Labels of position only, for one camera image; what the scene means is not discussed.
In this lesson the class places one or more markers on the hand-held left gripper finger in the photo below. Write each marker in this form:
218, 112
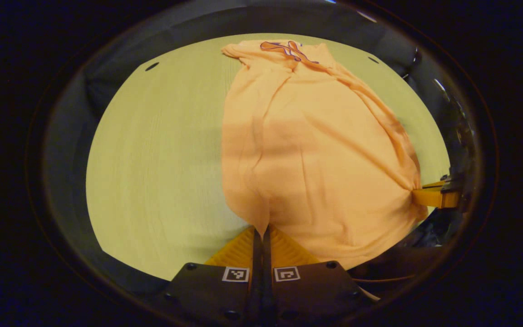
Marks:
257, 254
267, 254

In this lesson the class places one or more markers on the orange polo T-shirt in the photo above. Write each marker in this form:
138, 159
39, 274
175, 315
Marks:
316, 159

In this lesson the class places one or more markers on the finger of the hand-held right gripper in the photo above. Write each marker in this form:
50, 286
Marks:
434, 184
431, 197

